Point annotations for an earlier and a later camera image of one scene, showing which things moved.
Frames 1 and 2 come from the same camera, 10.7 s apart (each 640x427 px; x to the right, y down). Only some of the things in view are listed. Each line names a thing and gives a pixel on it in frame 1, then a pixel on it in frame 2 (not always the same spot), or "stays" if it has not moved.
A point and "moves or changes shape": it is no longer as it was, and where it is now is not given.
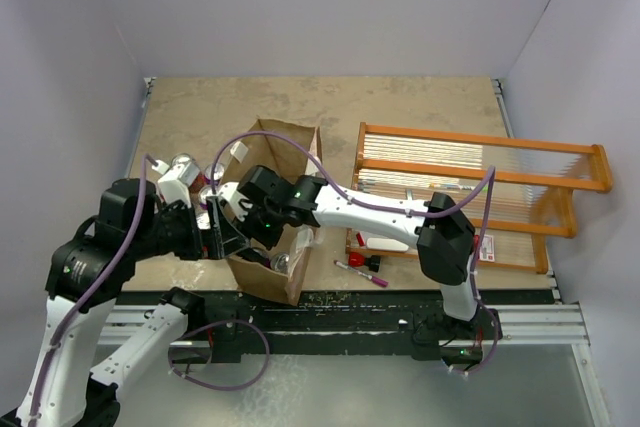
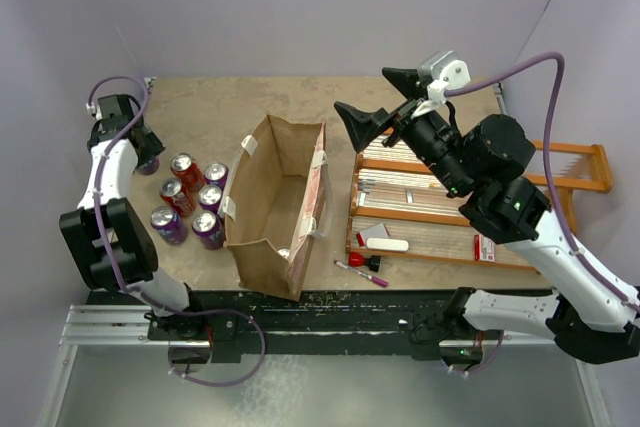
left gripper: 226,238 -> 152,146
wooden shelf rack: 516,193 stays
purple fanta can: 207,191 -> 216,174
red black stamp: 357,259 stays
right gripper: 269,241 -> 365,127
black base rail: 434,334 stays
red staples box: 487,252 stays
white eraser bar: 386,244 stays
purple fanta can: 202,219 moves or changes shape
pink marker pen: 374,279 stays
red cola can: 190,172 stays
